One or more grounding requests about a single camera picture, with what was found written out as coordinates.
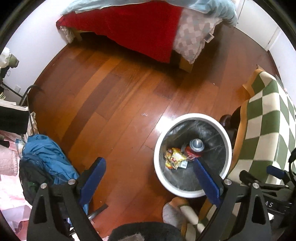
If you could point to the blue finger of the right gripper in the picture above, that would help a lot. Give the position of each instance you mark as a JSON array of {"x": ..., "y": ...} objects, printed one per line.
[{"x": 276, "y": 172}]

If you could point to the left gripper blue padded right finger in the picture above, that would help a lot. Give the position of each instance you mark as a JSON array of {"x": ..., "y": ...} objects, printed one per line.
[{"x": 210, "y": 181}]

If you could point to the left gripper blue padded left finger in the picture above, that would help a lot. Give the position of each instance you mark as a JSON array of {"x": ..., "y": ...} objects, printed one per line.
[{"x": 89, "y": 181}]

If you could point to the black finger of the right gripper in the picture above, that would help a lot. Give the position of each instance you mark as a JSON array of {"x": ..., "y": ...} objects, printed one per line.
[{"x": 247, "y": 179}]

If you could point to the red soda can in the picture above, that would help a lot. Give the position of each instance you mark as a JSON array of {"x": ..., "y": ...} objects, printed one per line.
[{"x": 194, "y": 149}]

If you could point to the orange chips bag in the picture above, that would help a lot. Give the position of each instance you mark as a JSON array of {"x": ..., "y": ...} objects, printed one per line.
[{"x": 173, "y": 158}]

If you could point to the white round trash bin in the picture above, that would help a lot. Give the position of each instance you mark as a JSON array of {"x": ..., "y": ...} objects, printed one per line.
[{"x": 184, "y": 139}]

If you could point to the green white checkered tablecloth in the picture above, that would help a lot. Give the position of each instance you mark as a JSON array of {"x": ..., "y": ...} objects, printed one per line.
[{"x": 266, "y": 136}]

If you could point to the blue cloth pile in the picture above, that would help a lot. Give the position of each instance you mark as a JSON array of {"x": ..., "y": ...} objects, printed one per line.
[{"x": 43, "y": 161}]

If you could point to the white door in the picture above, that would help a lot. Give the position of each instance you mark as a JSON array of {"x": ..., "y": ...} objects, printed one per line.
[{"x": 257, "y": 24}]

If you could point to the patterned grey pink blanket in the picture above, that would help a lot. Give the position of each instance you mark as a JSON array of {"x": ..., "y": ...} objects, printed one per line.
[{"x": 194, "y": 30}]

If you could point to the red bed sheet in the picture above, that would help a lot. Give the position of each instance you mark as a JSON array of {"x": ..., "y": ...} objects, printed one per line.
[{"x": 148, "y": 28}]

